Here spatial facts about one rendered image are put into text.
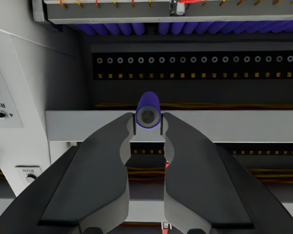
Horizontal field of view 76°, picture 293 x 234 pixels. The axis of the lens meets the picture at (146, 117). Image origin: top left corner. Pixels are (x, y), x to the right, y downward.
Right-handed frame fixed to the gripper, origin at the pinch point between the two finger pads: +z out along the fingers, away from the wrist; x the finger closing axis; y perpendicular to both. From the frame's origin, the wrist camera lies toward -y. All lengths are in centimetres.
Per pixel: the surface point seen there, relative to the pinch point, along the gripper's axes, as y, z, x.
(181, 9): -6.3, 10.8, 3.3
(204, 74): 4.8, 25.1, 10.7
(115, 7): -6.6, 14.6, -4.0
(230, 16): -5.6, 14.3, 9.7
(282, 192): 31.5, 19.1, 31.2
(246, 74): 4.8, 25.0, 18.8
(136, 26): -4.2, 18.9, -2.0
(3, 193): 31, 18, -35
